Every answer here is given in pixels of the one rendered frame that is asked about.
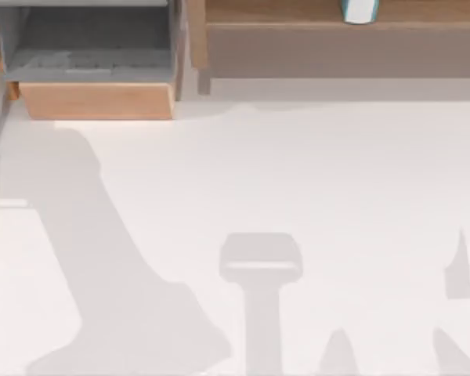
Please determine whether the pale wooden drawer front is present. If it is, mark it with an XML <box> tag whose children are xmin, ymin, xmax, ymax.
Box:
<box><xmin>17</xmin><ymin>81</ymin><xmax>176</xmax><ymax>121</ymax></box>

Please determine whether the wooden open shelf unit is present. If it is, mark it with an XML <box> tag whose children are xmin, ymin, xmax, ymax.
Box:
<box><xmin>186</xmin><ymin>0</ymin><xmax>470</xmax><ymax>96</ymax></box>

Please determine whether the grey pulled-out drawer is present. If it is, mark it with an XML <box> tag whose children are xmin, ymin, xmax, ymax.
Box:
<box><xmin>0</xmin><ymin>0</ymin><xmax>178</xmax><ymax>85</ymax></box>

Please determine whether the white and teal cup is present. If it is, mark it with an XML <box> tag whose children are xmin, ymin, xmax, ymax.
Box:
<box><xmin>339</xmin><ymin>0</ymin><xmax>380</xmax><ymax>26</ymax></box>

